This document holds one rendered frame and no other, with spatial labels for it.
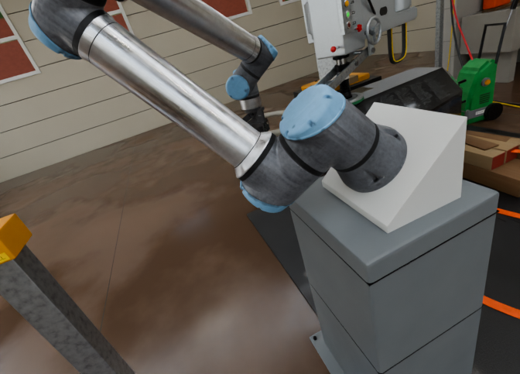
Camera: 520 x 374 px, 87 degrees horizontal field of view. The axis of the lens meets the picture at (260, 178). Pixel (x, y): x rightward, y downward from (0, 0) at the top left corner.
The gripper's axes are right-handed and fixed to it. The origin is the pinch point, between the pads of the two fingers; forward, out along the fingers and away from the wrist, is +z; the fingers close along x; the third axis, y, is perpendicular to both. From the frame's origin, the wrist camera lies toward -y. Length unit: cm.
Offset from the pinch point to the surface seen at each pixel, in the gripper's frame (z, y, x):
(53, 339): 21, -37, -89
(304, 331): 87, 17, -29
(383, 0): -52, 57, 100
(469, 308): 39, 77, -42
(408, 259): 6, 59, -58
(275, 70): 26, -208, 669
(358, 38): -35, 44, 75
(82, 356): 32, -35, -87
